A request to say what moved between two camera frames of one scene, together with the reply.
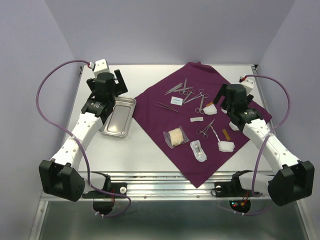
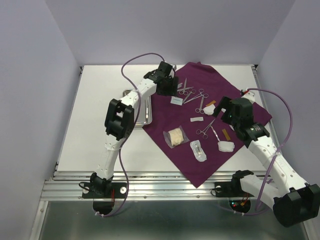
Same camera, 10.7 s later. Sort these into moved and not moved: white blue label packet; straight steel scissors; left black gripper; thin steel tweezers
Moved: thin steel tweezers; left black gripper
Not moved: white blue label packet; straight steel scissors
